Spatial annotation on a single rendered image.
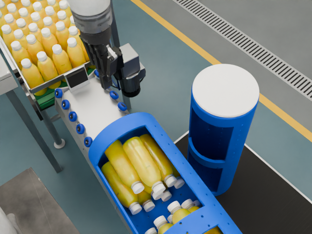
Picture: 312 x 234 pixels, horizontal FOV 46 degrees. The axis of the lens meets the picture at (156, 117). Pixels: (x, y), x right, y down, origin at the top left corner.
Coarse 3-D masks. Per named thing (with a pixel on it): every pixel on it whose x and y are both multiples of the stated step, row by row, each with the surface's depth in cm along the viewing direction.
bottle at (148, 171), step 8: (136, 136) 127; (128, 144) 125; (136, 144) 125; (128, 152) 125; (136, 152) 123; (144, 152) 124; (136, 160) 123; (144, 160) 122; (152, 160) 123; (136, 168) 123; (144, 168) 121; (152, 168) 121; (144, 176) 120; (152, 176) 120; (160, 176) 121; (152, 184) 120
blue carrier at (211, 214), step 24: (120, 120) 125; (144, 120) 128; (96, 144) 126; (168, 144) 124; (96, 168) 128; (192, 168) 124; (192, 192) 133; (144, 216) 133; (168, 216) 135; (192, 216) 107; (216, 216) 109
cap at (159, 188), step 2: (160, 184) 120; (162, 184) 120; (156, 186) 119; (158, 186) 119; (160, 186) 119; (162, 186) 119; (164, 186) 120; (154, 188) 119; (156, 188) 119; (158, 188) 119; (160, 188) 119; (162, 188) 119; (164, 188) 120; (154, 190) 120; (156, 190) 119; (158, 190) 119; (160, 190) 119; (162, 190) 121; (154, 192) 120; (156, 192) 119; (158, 192) 120; (160, 192) 121; (156, 194) 120
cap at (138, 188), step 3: (138, 183) 124; (141, 183) 125; (135, 186) 124; (138, 186) 123; (141, 186) 123; (132, 189) 125; (135, 189) 123; (138, 189) 123; (141, 189) 125; (135, 192) 124; (138, 192) 125
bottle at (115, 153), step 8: (112, 144) 130; (120, 144) 132; (104, 152) 132; (112, 152) 129; (120, 152) 129; (112, 160) 128; (120, 160) 127; (128, 160) 127; (120, 168) 126; (128, 168) 125; (120, 176) 126; (128, 176) 124; (136, 176) 125; (128, 184) 125
